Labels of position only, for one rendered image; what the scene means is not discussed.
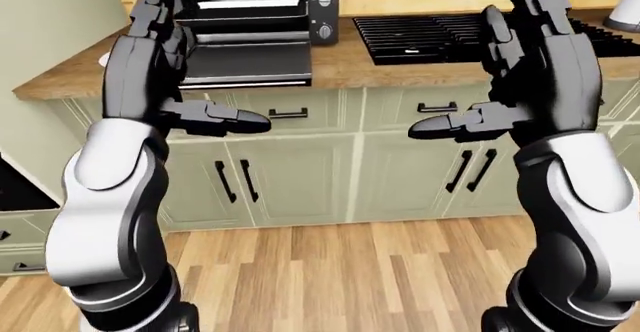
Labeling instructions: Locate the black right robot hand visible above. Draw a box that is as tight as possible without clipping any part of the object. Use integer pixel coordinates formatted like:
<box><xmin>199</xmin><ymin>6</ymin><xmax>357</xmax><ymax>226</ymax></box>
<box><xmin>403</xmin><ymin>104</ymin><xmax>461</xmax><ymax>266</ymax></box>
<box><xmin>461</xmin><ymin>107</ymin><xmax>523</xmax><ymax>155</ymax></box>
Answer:
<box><xmin>408</xmin><ymin>0</ymin><xmax>601</xmax><ymax>148</ymax></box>

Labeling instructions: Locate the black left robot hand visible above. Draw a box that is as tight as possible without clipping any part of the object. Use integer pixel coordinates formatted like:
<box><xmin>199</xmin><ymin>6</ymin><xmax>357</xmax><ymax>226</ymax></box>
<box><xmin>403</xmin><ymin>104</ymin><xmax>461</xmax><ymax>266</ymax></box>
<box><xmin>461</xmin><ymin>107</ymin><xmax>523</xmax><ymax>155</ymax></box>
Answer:
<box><xmin>102</xmin><ymin>0</ymin><xmax>273</xmax><ymax>138</ymax></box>

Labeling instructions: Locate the black toaster oven door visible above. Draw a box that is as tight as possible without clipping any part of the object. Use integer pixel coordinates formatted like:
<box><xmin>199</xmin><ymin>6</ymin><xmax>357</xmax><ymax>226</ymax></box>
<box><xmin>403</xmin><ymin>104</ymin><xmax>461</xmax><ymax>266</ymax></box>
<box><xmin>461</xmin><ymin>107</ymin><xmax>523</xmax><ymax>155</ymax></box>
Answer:
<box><xmin>177</xmin><ymin>41</ymin><xmax>315</xmax><ymax>88</ymax></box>

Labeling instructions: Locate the black toaster oven tray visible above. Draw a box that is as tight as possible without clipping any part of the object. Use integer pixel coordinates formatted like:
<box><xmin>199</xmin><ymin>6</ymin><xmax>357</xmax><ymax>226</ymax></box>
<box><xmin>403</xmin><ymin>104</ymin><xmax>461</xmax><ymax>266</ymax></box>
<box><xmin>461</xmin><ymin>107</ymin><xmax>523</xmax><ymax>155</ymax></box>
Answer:
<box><xmin>174</xmin><ymin>0</ymin><xmax>309</xmax><ymax>30</ymax></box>

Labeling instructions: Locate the black toaster oven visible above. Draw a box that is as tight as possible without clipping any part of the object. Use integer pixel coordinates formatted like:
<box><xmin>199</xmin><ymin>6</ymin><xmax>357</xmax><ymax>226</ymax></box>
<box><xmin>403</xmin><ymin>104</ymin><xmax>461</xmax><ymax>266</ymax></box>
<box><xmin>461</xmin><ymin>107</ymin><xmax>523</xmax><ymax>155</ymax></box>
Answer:
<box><xmin>164</xmin><ymin>0</ymin><xmax>342</xmax><ymax>88</ymax></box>

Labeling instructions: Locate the black appliance panel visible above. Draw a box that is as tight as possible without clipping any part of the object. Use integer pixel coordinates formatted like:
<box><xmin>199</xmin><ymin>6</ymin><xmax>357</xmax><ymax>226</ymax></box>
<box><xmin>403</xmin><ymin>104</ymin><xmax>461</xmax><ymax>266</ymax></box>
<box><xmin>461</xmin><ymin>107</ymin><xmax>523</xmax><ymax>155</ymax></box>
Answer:
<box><xmin>0</xmin><ymin>153</ymin><xmax>62</xmax><ymax>212</ymax></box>

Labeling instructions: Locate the sage green base cabinet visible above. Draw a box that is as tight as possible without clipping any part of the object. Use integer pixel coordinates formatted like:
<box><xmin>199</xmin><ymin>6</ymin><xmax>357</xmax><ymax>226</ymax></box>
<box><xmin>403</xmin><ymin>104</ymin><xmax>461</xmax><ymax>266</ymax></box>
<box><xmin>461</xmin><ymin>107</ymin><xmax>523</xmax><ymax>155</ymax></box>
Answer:
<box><xmin>0</xmin><ymin>82</ymin><xmax>640</xmax><ymax>276</ymax></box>

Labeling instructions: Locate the black cabinet door handle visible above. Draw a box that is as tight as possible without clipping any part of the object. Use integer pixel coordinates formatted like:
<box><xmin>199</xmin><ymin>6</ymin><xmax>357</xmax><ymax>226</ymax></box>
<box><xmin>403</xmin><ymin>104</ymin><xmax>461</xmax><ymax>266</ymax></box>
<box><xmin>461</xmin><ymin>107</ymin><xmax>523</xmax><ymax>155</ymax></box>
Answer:
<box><xmin>239</xmin><ymin>158</ymin><xmax>263</xmax><ymax>203</ymax></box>
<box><xmin>214</xmin><ymin>160</ymin><xmax>238</xmax><ymax>203</ymax></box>
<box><xmin>444</xmin><ymin>149</ymin><xmax>473</xmax><ymax>194</ymax></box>
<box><xmin>466</xmin><ymin>148</ymin><xmax>498</xmax><ymax>193</ymax></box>

